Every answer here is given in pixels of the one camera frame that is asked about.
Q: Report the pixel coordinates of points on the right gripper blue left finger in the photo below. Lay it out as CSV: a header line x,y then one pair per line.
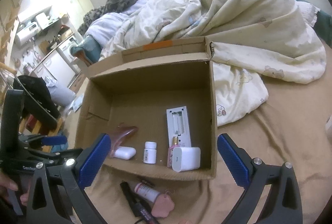
x,y
94,159

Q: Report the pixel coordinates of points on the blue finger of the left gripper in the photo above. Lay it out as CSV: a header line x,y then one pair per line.
x,y
54,140

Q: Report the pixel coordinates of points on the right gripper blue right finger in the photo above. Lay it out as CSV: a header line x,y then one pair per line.
x,y
283,203

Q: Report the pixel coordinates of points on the white earbuds case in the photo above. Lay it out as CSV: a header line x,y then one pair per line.
x,y
125,153

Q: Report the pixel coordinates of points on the pink clear plastic bottle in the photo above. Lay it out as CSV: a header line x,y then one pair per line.
x,y
121,133

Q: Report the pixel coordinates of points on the black lighter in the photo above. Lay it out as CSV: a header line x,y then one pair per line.
x,y
145,215

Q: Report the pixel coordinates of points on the white pink tube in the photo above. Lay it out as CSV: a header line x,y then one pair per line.
x,y
146,192

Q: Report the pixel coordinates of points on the white pill bottle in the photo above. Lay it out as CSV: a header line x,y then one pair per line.
x,y
150,152

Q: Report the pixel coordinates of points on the pink paw-shaped pad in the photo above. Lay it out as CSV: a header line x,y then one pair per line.
x,y
162,206

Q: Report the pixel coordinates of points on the white power adapter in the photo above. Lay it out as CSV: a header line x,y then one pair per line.
x,y
186,159

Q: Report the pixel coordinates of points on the pink perfume bottle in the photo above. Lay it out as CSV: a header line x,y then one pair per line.
x,y
175,144

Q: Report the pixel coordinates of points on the white remote control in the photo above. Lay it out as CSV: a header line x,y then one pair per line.
x,y
177,124

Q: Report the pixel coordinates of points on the black flashlight with strap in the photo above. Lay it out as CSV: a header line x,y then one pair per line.
x,y
128,195

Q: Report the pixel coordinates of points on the small battery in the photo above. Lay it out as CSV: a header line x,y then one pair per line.
x,y
147,182

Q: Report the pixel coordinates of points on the person's left hand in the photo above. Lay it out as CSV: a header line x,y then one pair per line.
x,y
7,184

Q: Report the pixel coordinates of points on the person's right hand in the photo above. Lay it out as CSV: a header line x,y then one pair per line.
x,y
185,221

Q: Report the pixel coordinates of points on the black jacket on chair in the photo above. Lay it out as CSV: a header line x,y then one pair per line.
x,y
37,100

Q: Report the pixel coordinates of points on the grey bag on floor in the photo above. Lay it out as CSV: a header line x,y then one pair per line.
x,y
60,95

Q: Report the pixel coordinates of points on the white kitchen cabinet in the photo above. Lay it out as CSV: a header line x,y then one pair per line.
x,y
54,69

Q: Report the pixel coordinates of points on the beige bedside cabinet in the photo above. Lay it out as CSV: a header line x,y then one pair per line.
x,y
82,66

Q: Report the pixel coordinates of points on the brown lid cream jar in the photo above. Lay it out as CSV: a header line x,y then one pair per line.
x,y
328,128

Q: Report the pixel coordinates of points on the white washing machine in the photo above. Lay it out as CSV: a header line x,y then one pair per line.
x,y
67,45

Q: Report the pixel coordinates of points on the teal pillow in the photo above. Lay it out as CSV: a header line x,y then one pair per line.
x,y
88,50

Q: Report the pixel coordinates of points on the brown cardboard box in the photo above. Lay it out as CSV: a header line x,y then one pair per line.
x,y
136,87

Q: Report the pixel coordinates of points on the white water heater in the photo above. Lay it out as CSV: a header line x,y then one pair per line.
x,y
26,33

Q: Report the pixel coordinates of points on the lavender blanket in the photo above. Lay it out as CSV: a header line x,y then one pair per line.
x,y
104,28

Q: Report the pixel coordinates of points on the dark leopard throw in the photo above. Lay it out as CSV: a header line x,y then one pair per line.
x,y
116,6

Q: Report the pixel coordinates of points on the cream patterned duvet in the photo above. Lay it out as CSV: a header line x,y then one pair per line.
x,y
248,38

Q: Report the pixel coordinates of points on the green cloth at bedside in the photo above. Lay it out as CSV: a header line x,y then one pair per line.
x,y
319,20

